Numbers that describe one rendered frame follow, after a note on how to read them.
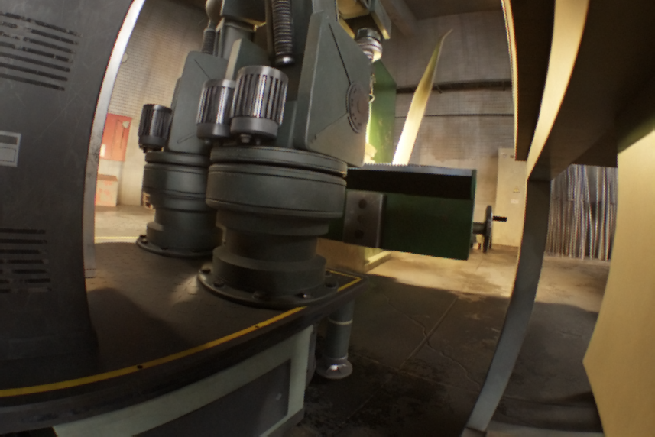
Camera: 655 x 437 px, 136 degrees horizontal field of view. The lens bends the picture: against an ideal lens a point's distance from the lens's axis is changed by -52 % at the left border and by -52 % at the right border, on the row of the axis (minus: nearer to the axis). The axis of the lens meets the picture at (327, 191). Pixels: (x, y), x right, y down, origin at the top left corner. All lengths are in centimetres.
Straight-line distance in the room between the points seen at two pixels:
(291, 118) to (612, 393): 64
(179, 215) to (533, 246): 102
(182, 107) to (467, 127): 583
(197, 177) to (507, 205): 523
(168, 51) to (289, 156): 729
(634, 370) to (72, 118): 52
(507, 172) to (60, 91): 567
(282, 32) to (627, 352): 87
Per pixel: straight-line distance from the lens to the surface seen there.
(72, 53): 43
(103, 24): 46
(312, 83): 63
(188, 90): 102
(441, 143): 632
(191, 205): 100
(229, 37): 122
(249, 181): 59
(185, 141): 98
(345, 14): 137
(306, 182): 60
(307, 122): 60
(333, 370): 105
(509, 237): 558
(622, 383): 16
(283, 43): 83
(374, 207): 99
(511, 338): 61
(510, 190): 558
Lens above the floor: 68
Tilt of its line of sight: 1 degrees up
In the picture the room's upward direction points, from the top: 6 degrees clockwise
